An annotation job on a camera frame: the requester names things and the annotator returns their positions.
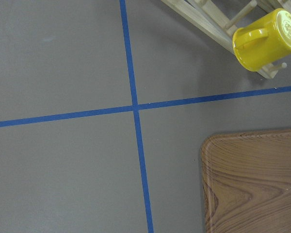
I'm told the wooden dish rack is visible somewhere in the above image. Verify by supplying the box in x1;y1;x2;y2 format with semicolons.
164;0;291;79

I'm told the wooden cutting board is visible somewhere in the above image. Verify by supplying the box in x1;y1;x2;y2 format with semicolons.
201;129;291;233

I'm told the yellow mug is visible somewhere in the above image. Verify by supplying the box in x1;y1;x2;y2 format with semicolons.
232;8;291;71

